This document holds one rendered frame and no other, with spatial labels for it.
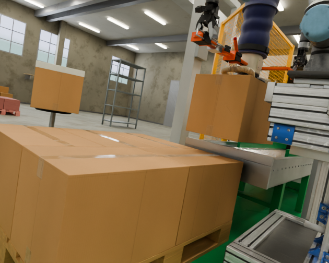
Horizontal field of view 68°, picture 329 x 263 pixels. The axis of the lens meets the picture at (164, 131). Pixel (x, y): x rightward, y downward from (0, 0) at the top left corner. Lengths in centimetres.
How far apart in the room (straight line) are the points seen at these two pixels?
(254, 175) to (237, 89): 58
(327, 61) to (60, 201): 112
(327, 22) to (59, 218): 112
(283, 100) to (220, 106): 49
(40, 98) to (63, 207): 169
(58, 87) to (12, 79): 1181
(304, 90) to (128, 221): 90
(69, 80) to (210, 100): 134
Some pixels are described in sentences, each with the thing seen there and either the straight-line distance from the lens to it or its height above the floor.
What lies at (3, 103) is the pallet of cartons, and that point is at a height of 30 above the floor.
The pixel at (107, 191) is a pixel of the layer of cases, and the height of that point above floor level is 48.
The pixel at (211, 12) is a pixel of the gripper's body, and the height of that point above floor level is 133.
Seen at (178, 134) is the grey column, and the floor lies 54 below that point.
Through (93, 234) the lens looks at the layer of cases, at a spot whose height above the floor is 33.
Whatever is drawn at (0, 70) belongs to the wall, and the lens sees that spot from 1404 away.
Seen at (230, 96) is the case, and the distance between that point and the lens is 156.
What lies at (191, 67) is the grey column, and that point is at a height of 135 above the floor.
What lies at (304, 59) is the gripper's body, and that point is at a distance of 205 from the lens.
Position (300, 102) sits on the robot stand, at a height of 91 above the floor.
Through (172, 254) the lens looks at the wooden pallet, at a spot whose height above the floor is 11.
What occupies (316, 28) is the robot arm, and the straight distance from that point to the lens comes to 113.
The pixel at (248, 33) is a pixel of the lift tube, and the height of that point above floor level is 141.
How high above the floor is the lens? 77
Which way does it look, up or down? 4 degrees down
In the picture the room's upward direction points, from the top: 10 degrees clockwise
